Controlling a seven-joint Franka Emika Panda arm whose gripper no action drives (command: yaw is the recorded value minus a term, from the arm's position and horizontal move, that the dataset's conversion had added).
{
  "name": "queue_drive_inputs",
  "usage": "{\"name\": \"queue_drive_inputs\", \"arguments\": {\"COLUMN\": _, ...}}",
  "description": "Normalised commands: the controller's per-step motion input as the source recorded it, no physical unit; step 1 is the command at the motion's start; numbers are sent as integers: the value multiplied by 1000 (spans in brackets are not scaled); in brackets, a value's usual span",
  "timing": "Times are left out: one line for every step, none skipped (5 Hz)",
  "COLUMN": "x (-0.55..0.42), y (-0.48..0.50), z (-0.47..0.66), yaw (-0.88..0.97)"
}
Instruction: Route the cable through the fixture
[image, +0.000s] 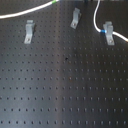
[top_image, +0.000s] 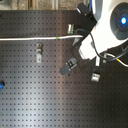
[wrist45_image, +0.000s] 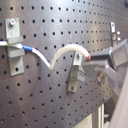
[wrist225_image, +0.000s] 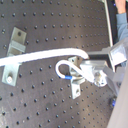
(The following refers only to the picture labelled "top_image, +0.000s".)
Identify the white cable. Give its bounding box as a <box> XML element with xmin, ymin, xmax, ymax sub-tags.
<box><xmin>0</xmin><ymin>34</ymin><xmax>84</xmax><ymax>42</ymax></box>

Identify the metal cable clip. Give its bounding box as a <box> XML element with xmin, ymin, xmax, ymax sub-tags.
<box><xmin>67</xmin><ymin>24</ymin><xmax>74</xmax><ymax>34</ymax></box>
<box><xmin>91</xmin><ymin>57</ymin><xmax>100</xmax><ymax>82</ymax></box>
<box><xmin>36</xmin><ymin>43</ymin><xmax>43</xmax><ymax>63</ymax></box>

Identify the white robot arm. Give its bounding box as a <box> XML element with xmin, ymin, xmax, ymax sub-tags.
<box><xmin>71</xmin><ymin>0</ymin><xmax>128</xmax><ymax>61</ymax></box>

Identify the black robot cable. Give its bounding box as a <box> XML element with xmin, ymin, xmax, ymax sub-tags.
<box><xmin>77</xmin><ymin>27</ymin><xmax>128</xmax><ymax>63</ymax></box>

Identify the metal cable clip right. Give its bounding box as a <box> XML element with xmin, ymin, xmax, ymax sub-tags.
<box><xmin>91</xmin><ymin>57</ymin><xmax>100</xmax><ymax>82</ymax></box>

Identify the metal cable clip top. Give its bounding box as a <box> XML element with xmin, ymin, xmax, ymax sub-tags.
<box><xmin>67</xmin><ymin>24</ymin><xmax>74</xmax><ymax>34</ymax></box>

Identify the metal cable clip left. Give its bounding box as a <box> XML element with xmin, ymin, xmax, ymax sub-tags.
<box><xmin>36</xmin><ymin>43</ymin><xmax>43</xmax><ymax>63</ymax></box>

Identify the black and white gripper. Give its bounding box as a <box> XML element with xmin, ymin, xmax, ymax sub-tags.
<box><xmin>59</xmin><ymin>34</ymin><xmax>104</xmax><ymax>75</ymax></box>

